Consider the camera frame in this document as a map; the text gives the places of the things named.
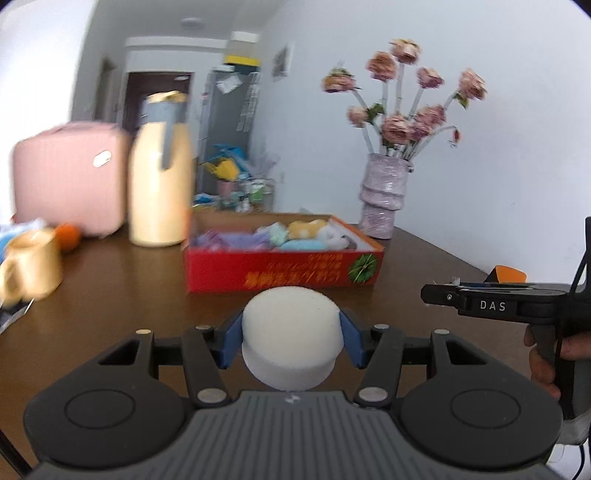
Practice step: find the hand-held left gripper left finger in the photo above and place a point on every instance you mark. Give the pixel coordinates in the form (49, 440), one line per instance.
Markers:
(233, 339)

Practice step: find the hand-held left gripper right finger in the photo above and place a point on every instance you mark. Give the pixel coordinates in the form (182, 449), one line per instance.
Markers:
(351, 339)

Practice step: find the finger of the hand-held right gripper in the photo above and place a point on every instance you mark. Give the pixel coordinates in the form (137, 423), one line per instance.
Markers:
(441, 295)

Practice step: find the white round sponge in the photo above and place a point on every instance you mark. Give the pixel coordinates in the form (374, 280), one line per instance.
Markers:
(291, 332)

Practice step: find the red cardboard box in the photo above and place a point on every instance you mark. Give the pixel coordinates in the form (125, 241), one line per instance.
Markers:
(277, 272)

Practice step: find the purple knitted cloth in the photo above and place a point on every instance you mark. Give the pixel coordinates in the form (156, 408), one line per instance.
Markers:
(231, 241)

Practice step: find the person's right hand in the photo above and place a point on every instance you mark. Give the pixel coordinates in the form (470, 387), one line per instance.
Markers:
(540, 369)

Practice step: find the white plush toy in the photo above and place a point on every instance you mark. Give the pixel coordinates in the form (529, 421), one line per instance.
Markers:
(334, 237)

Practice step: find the blue whale plush toy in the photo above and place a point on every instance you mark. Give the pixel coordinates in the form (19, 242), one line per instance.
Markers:
(304, 245)

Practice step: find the purple textured vase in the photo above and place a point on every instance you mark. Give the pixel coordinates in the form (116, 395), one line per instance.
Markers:
(383, 198)

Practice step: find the yellow plush toy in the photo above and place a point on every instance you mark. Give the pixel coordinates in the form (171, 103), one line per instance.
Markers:
(304, 229)

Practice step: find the metal storage rack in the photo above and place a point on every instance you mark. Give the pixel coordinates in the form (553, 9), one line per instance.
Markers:
(256, 194)

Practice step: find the yellow thermos jug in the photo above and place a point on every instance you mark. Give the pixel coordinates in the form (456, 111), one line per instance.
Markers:
(157, 207)

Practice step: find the yellow and blue clutter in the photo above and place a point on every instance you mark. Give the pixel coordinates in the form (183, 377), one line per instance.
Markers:
(224, 168)

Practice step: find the dried pink roses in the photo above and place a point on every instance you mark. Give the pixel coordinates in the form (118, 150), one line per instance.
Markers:
(401, 127)

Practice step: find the orange fruit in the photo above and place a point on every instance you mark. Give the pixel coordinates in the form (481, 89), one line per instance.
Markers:
(68, 237)

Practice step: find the yellow mug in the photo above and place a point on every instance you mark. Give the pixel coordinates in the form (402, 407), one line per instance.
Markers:
(37, 267)

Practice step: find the grey refrigerator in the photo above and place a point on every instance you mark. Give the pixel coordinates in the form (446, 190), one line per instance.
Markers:
(226, 120)

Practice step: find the pink suitcase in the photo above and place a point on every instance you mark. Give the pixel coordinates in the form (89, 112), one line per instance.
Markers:
(64, 180)

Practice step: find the blue tissue packet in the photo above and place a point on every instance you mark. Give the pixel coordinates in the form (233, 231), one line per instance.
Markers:
(11, 237)

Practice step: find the dark brown door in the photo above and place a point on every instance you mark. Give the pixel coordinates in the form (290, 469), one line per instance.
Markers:
(138, 101)

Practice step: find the yellow box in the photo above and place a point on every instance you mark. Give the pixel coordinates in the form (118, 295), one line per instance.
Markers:
(240, 60)

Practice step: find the white box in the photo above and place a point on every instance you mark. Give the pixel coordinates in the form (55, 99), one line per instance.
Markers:
(242, 44)

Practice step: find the round ceiling lamp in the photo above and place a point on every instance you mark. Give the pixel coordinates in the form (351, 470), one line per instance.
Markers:
(191, 22)

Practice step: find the wall picture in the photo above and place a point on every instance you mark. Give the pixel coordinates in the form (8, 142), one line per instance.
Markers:
(282, 59)

